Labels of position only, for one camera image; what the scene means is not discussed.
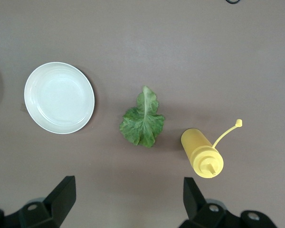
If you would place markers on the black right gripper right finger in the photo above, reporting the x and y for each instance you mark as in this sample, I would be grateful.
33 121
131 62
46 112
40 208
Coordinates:
192 199

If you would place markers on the green lettuce leaf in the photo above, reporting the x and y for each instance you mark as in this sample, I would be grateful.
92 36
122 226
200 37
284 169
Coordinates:
145 123

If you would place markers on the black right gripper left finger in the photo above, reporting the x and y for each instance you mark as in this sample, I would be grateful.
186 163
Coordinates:
59 197

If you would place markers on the beige round plate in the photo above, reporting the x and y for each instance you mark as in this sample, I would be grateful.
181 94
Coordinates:
59 97

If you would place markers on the yellow mustard squeeze bottle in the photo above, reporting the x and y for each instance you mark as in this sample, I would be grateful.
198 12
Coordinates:
197 145

